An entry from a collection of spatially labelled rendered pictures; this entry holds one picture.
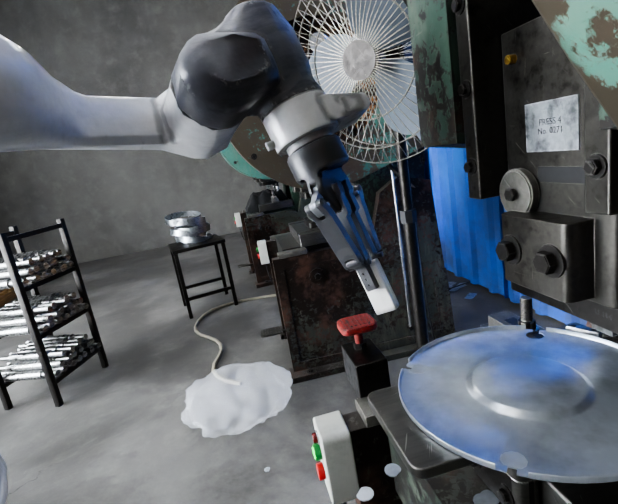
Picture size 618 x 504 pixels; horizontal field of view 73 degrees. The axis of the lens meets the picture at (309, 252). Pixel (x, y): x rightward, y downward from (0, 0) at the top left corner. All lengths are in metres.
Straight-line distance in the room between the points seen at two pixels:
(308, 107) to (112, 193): 6.73
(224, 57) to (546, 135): 0.35
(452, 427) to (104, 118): 0.52
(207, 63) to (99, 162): 6.76
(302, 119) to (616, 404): 0.45
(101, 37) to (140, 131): 6.84
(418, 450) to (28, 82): 0.50
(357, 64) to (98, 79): 6.29
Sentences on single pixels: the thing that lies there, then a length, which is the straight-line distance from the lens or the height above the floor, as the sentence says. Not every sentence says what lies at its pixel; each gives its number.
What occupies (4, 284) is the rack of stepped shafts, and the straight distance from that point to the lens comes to 2.60.
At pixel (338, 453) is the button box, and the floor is 0.60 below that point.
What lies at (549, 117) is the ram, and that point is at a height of 1.07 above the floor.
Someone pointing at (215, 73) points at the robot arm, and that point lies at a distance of 0.49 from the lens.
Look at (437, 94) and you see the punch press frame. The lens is 0.59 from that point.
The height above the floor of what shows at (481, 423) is 0.78.
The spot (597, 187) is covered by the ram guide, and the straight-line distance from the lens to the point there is 0.42.
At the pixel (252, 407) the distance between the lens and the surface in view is 1.81.
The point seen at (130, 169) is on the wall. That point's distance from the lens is 7.12.
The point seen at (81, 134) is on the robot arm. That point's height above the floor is 1.14.
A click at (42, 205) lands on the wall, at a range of 7.51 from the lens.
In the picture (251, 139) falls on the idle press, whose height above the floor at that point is 1.17.
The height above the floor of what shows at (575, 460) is 0.78.
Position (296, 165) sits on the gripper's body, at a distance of 0.53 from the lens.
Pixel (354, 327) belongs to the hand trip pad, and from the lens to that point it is 0.77.
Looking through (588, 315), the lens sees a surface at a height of 0.87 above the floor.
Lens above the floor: 1.08
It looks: 13 degrees down
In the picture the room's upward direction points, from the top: 10 degrees counter-clockwise
